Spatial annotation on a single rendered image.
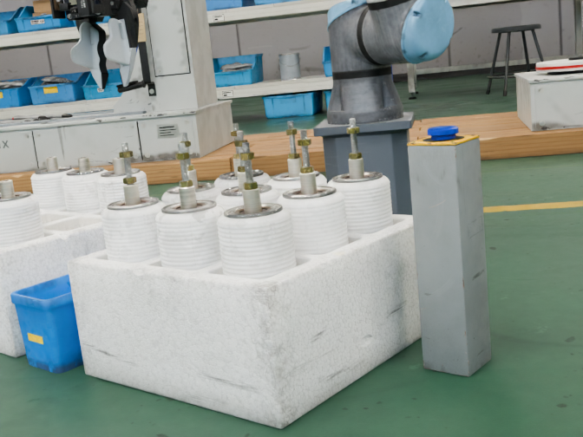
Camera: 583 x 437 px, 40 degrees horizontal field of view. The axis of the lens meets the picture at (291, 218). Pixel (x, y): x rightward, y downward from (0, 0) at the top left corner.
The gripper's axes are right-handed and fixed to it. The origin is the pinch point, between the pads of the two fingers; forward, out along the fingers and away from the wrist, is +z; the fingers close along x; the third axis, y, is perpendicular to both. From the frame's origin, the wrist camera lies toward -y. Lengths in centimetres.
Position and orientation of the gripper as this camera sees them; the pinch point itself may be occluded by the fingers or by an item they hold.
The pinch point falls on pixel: (115, 77)
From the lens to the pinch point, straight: 118.5
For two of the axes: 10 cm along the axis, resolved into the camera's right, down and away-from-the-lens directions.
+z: 1.0, 9.7, 2.0
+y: -4.2, 2.3, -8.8
